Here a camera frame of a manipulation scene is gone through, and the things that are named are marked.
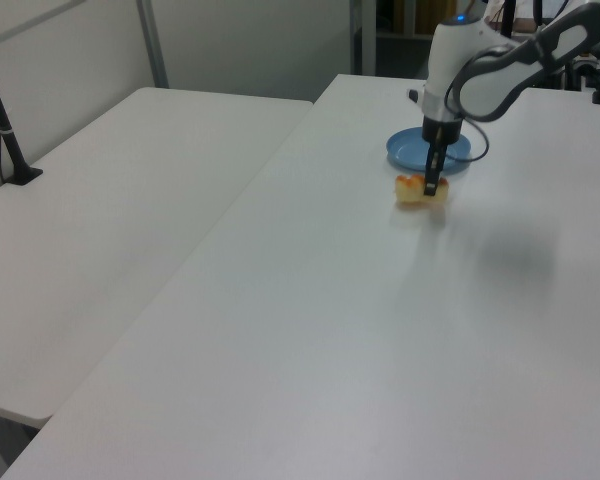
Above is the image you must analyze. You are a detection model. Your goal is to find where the bread with orange glaze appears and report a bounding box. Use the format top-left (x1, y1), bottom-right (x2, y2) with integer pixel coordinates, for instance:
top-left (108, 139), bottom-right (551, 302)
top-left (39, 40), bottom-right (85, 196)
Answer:
top-left (394, 174), bottom-right (452, 207)

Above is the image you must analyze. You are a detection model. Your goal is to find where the white side table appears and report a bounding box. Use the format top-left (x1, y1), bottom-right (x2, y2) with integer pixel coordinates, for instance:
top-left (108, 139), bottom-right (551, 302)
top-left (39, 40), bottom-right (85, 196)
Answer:
top-left (0, 87), bottom-right (315, 429)

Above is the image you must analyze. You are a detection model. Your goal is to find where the black camera stand pole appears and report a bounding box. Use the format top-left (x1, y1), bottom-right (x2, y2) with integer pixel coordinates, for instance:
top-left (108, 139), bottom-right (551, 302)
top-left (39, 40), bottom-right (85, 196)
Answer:
top-left (0, 39), bottom-right (45, 188)

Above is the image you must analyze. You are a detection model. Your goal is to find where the blue round plate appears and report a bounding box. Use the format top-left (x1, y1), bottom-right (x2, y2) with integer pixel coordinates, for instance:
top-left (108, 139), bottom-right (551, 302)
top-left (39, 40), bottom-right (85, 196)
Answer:
top-left (385, 126), bottom-right (474, 175)

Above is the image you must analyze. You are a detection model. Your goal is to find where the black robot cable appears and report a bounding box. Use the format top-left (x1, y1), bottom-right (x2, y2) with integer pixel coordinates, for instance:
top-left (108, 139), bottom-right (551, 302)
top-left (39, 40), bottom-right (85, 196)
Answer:
top-left (443, 43), bottom-right (492, 167)

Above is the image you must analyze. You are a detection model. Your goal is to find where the grey metal door frame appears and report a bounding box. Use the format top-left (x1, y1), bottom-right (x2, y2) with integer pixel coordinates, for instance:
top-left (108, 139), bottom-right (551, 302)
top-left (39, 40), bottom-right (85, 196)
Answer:
top-left (349, 0), bottom-right (379, 77)

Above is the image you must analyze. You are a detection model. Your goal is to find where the grey metal partition post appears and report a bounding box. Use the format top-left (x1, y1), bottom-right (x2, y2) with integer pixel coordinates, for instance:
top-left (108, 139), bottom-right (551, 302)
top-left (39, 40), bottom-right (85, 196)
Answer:
top-left (136, 0), bottom-right (172, 90)

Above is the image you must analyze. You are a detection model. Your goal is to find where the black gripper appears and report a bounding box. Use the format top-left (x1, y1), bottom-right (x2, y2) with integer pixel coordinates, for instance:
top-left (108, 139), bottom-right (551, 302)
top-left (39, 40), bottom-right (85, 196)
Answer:
top-left (421, 113), bottom-right (463, 198)

